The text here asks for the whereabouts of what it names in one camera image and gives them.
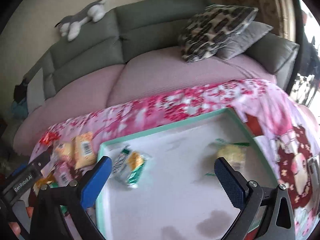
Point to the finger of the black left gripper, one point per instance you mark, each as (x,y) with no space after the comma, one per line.
(39,162)

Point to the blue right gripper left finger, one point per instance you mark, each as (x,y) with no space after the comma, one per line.
(93,182)

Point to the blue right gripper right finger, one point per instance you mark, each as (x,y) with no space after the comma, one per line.
(232,181)

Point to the beige biscuit packet with barcode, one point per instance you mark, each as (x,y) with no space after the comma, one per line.
(84,154)

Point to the white green cracker packet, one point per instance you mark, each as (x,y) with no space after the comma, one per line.
(129,166)

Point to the person's left hand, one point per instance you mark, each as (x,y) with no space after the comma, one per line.
(15,228)

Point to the yellow orange snack packet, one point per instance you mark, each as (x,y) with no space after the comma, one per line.
(46,180)

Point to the pink snack packet with barcode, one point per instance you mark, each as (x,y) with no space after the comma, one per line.
(62,174)

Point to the red triangular candy packet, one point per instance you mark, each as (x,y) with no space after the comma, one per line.
(49,138)

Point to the round bun in clear wrapper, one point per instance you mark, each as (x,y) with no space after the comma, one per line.
(63,153)

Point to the yellow cake in clear wrapper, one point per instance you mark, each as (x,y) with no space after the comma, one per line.
(233,152)

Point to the teal black clothes pile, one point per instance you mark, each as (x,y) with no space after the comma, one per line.
(19,108)

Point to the light grey cushion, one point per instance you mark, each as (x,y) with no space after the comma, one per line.
(35,92)

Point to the white tray with teal rim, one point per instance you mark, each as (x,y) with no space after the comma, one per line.
(178,196)

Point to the pink floral cartoon blanket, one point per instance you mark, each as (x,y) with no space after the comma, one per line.
(286,132)

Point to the pink sofa seat cover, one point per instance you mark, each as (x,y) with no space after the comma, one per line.
(130,84)

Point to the grey white plush dog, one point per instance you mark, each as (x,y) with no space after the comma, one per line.
(70,26)

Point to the leopard print pillow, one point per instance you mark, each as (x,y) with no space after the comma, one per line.
(213,29)

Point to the grey pillow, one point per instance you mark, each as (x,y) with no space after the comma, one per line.
(253,33)

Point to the grey sofa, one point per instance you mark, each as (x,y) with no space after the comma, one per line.
(143,37)

